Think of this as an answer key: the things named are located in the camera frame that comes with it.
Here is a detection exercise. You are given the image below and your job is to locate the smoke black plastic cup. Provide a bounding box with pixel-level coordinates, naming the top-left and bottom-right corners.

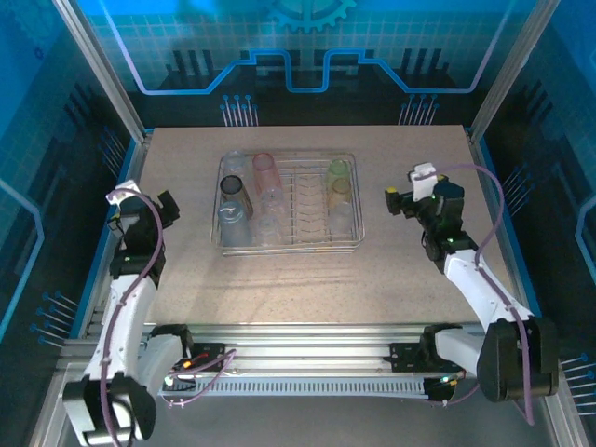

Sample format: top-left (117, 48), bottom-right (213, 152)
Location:
top-left (219, 175), bottom-right (255, 218)

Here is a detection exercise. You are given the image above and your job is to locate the orange plastic cup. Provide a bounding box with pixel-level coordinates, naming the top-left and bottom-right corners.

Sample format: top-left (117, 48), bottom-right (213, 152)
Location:
top-left (327, 177), bottom-right (354, 210)

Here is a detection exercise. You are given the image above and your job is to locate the green plastic cup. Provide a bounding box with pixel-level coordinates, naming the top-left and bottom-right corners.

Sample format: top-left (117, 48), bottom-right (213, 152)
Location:
top-left (325, 158), bottom-right (352, 187)

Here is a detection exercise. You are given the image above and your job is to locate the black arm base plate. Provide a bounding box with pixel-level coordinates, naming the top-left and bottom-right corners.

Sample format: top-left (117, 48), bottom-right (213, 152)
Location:
top-left (184, 341), bottom-right (230, 373)
top-left (388, 342), bottom-right (432, 374)

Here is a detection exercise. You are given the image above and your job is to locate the red plastic cup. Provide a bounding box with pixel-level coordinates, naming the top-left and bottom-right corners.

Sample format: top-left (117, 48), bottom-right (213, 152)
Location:
top-left (251, 152), bottom-right (284, 206)

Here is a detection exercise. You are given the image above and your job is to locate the blue plastic cup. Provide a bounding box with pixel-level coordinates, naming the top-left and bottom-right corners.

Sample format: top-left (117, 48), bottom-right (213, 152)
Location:
top-left (217, 200), bottom-right (254, 249)

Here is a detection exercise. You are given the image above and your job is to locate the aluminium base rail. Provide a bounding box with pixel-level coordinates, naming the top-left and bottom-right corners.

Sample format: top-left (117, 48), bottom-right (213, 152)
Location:
top-left (62, 322), bottom-right (490, 376)

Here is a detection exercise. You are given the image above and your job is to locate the grey slotted cable duct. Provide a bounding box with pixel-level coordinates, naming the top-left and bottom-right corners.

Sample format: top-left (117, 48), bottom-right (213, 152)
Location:
top-left (157, 375), bottom-right (429, 398)

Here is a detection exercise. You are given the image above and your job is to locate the aluminium frame post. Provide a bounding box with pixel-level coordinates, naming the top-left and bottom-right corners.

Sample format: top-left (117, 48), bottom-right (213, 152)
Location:
top-left (467, 0), bottom-right (562, 143)
top-left (49, 0), bottom-right (155, 143)

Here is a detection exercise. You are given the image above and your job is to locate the small clear plastic cup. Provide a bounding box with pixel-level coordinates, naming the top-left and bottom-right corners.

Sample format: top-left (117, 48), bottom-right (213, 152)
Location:
top-left (261, 185), bottom-right (286, 214)
top-left (327, 202), bottom-right (356, 236)
top-left (254, 212), bottom-right (284, 248)

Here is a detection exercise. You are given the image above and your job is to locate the wire dish rack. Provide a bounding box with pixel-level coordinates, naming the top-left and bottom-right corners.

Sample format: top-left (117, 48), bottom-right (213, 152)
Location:
top-left (210, 151), bottom-right (367, 256)

